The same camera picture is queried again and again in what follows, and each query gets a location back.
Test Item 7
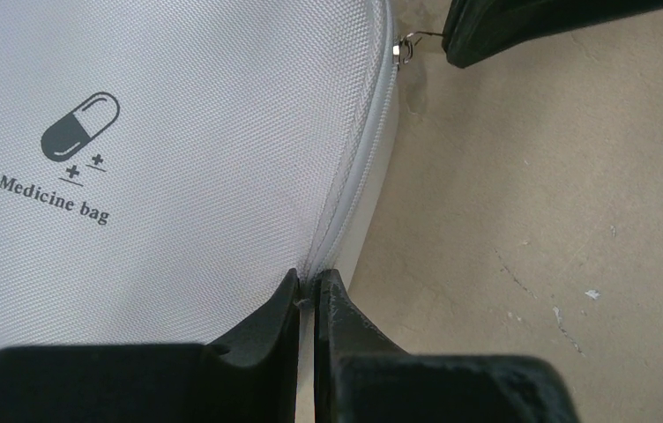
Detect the grey medicine case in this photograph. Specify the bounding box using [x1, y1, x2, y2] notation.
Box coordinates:
[0, 1, 398, 349]

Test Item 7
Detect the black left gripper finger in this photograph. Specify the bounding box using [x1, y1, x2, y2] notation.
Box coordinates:
[314, 270, 579, 422]
[442, 0, 663, 69]
[0, 271, 300, 422]

